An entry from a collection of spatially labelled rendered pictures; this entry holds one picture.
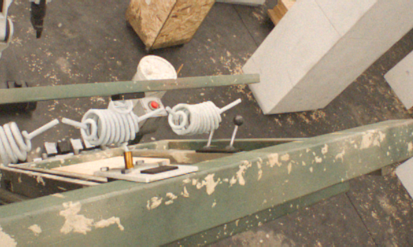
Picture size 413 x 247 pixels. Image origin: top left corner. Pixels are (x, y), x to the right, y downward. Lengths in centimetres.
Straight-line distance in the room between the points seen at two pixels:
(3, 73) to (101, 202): 249
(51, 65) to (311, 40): 209
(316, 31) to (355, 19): 36
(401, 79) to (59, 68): 447
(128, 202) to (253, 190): 25
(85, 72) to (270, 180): 278
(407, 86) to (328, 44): 277
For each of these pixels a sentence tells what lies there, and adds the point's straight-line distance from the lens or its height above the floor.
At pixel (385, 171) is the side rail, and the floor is 178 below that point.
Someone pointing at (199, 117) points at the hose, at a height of 188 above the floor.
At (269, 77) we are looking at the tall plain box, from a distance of 401.
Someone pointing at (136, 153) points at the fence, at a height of 98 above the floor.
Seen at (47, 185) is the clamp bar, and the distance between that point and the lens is 114.
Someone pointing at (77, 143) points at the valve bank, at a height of 76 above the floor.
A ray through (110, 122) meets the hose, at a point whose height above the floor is 190.
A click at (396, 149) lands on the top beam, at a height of 191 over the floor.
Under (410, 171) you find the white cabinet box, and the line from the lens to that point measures 498.
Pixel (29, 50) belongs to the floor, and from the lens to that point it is 347.
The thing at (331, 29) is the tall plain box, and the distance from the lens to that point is 360.
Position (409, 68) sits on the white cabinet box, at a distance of 621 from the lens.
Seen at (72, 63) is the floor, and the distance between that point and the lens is 348.
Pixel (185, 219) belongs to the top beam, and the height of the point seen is 191.
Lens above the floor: 246
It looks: 43 degrees down
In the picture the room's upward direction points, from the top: 40 degrees clockwise
